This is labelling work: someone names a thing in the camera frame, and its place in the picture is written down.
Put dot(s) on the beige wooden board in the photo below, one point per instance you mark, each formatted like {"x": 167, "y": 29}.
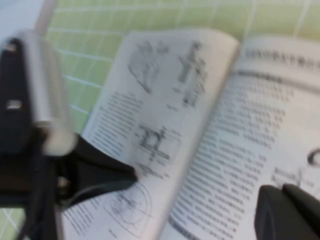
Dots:
{"x": 45, "y": 17}

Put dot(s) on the green white checkered tablecloth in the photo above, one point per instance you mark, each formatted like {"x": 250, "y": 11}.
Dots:
{"x": 100, "y": 50}

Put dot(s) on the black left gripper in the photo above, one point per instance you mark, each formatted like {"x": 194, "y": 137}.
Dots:
{"x": 20, "y": 180}

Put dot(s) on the technical book with diagrams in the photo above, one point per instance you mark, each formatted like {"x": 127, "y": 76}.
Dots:
{"x": 200, "y": 150}

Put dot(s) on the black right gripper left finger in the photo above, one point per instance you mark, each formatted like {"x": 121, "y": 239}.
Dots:
{"x": 275, "y": 220}

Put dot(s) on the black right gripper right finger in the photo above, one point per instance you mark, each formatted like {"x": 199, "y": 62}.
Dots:
{"x": 310, "y": 220}

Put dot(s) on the black left camera bracket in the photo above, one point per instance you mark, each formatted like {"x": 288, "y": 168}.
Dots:
{"x": 15, "y": 100}

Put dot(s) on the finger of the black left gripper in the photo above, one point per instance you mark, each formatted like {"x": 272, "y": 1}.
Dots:
{"x": 105, "y": 190}
{"x": 100, "y": 167}

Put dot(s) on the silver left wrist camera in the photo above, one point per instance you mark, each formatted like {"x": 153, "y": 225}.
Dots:
{"x": 50, "y": 87}

